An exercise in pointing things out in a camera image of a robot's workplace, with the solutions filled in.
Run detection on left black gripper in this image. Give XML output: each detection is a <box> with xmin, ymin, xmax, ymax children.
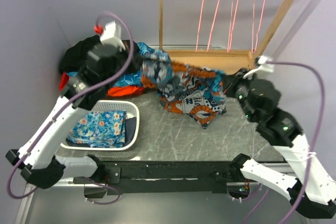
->
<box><xmin>104</xmin><ymin>41</ymin><xmax>146</xmax><ymax>91</ymax></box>

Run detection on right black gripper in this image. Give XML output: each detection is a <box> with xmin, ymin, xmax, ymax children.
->
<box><xmin>219</xmin><ymin>67</ymin><xmax>256</xmax><ymax>121</ymax></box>

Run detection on pink wire hanger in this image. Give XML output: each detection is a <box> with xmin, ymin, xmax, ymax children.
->
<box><xmin>206</xmin><ymin>0</ymin><xmax>221</xmax><ymax>53</ymax></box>
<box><xmin>227</xmin><ymin>0</ymin><xmax>239</xmax><ymax>52</ymax></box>
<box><xmin>195</xmin><ymin>0</ymin><xmax>205</xmax><ymax>54</ymax></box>
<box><xmin>251</xmin><ymin>0</ymin><xmax>267</xmax><ymax>53</ymax></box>

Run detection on blue orange patterned shorts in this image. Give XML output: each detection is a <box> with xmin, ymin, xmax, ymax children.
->
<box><xmin>141</xmin><ymin>50</ymin><xmax>226</xmax><ymax>129</ymax></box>

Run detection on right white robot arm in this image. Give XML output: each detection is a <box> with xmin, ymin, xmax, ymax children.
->
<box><xmin>219</xmin><ymin>68</ymin><xmax>335</xmax><ymax>219</ymax></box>

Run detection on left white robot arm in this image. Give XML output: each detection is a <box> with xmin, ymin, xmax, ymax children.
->
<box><xmin>6</xmin><ymin>40</ymin><xmax>135</xmax><ymax>189</ymax></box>

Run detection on wooden hanger rack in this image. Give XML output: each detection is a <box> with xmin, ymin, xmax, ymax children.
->
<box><xmin>159</xmin><ymin>0</ymin><xmax>295</xmax><ymax>73</ymax></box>

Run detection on black garment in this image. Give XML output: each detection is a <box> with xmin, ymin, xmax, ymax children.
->
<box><xmin>58</xmin><ymin>35</ymin><xmax>100</xmax><ymax>74</ymax></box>

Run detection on orange garment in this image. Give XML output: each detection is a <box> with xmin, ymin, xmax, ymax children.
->
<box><xmin>58</xmin><ymin>72</ymin><xmax>145</xmax><ymax>98</ymax></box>

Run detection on white laundry basket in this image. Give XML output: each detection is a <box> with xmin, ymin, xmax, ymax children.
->
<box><xmin>61</xmin><ymin>100</ymin><xmax>140</xmax><ymax>151</ymax></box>

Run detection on blue floral garment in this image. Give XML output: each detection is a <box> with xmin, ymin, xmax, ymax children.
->
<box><xmin>67</xmin><ymin>111</ymin><xmax>126</xmax><ymax>148</ymax></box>

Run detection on dark navy garment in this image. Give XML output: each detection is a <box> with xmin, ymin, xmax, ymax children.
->
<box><xmin>124</xmin><ymin>117</ymin><xmax>137</xmax><ymax>146</ymax></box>

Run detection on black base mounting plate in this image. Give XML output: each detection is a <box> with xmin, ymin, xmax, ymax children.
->
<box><xmin>72</xmin><ymin>161</ymin><xmax>260</xmax><ymax>199</ymax></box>

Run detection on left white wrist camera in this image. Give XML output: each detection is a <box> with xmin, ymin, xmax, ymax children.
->
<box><xmin>94</xmin><ymin>21</ymin><xmax>125</xmax><ymax>50</ymax></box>

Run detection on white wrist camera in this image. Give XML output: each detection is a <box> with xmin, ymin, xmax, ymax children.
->
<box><xmin>94</xmin><ymin>21</ymin><xmax>125</xmax><ymax>50</ymax></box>
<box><xmin>243</xmin><ymin>55</ymin><xmax>275</xmax><ymax>79</ymax></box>

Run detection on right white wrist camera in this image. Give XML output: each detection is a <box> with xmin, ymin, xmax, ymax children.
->
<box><xmin>243</xmin><ymin>55</ymin><xmax>275</xmax><ymax>79</ymax></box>

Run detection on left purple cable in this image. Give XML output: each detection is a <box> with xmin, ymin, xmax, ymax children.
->
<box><xmin>6</xmin><ymin>11</ymin><xmax>136</xmax><ymax>205</ymax></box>

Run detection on purple cable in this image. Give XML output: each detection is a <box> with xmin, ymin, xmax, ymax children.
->
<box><xmin>241</xmin><ymin>61</ymin><xmax>326</xmax><ymax>224</ymax></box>
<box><xmin>6</xmin><ymin>11</ymin><xmax>136</xmax><ymax>205</ymax></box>

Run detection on aluminium rail frame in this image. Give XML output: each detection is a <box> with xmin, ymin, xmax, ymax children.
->
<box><xmin>17</xmin><ymin>92</ymin><xmax>290</xmax><ymax>223</ymax></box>

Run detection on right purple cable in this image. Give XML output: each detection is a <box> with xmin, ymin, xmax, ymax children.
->
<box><xmin>241</xmin><ymin>61</ymin><xmax>326</xmax><ymax>224</ymax></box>

